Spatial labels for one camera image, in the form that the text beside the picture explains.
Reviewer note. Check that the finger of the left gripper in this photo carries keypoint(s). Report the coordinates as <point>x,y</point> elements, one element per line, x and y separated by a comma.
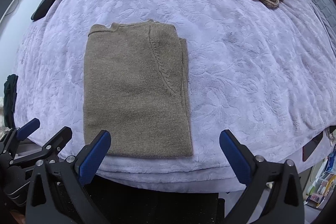
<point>25,131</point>
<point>50,150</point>

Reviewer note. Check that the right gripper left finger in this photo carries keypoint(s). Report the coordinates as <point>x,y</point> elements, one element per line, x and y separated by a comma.
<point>56,192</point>

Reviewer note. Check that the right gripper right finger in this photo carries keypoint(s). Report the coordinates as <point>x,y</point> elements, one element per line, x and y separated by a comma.
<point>285,201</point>

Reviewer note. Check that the olive brown knit sweater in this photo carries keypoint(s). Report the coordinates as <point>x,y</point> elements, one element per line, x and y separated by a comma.
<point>136,88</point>

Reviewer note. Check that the cluttered side shelf items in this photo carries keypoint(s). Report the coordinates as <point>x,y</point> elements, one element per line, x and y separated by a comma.
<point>322,185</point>

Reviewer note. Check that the dark green hanging cloth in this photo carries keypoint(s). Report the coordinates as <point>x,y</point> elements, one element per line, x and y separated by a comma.
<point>9,100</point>

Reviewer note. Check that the black bed corner pad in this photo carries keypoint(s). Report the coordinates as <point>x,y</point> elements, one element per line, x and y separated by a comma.
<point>42,10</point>

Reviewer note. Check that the black bed frame corner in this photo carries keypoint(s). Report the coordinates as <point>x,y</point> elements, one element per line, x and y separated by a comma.
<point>309,148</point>

